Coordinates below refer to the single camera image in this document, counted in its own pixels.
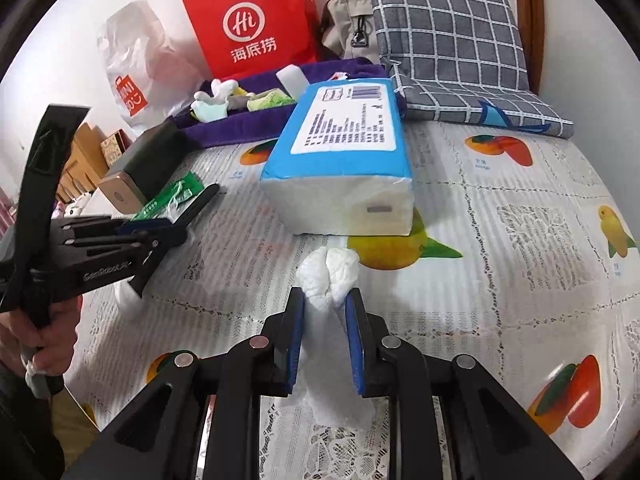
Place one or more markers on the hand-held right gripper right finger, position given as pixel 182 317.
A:
pixel 356 345

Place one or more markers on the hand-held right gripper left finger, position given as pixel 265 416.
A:
pixel 296 340

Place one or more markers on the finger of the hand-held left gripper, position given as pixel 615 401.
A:
pixel 137 225
pixel 144 275

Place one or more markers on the person's left forearm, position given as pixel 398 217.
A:
pixel 20 425

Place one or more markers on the person's left hand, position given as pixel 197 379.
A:
pixel 62 335

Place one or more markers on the green packet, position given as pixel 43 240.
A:
pixel 170 195

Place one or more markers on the gold tin box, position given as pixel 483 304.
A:
pixel 150 160

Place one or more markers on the patterned brown box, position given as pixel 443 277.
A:
pixel 116 147

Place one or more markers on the pale green sock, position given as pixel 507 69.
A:
pixel 210 109

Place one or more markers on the purple towel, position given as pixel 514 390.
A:
pixel 240 122

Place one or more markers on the grey sock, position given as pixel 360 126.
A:
pixel 239 102

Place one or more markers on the white glove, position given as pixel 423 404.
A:
pixel 222 87

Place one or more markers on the white plastic shopping bag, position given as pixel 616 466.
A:
pixel 145 55

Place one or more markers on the green sponge in plastic bag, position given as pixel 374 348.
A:
pixel 270 100

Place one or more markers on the white sponge block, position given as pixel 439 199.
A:
pixel 291 80

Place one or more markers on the blue tissue pack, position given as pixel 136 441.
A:
pixel 345 125

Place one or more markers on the beige canvas bag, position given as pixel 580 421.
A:
pixel 345 25

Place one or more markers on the grey checked cushion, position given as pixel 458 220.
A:
pixel 450 35

